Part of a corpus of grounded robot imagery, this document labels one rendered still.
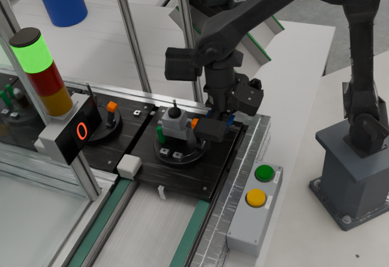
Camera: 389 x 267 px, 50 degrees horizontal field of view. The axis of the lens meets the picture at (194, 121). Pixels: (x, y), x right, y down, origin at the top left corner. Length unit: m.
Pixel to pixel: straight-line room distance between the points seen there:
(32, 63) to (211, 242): 0.50
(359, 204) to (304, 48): 0.67
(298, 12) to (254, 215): 2.49
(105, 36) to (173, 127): 0.80
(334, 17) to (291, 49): 1.77
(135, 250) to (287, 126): 0.55
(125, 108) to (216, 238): 0.47
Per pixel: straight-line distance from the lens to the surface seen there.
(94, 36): 1.71
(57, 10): 1.79
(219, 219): 0.93
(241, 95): 0.83
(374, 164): 0.91
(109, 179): 1.04
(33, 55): 0.70
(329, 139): 0.93
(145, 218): 1.01
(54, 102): 0.76
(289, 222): 1.04
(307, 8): 3.32
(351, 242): 1.03
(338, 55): 2.88
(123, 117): 1.15
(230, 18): 0.73
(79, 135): 0.82
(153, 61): 1.50
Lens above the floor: 1.76
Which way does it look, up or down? 46 degrees down
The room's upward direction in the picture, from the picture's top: 10 degrees counter-clockwise
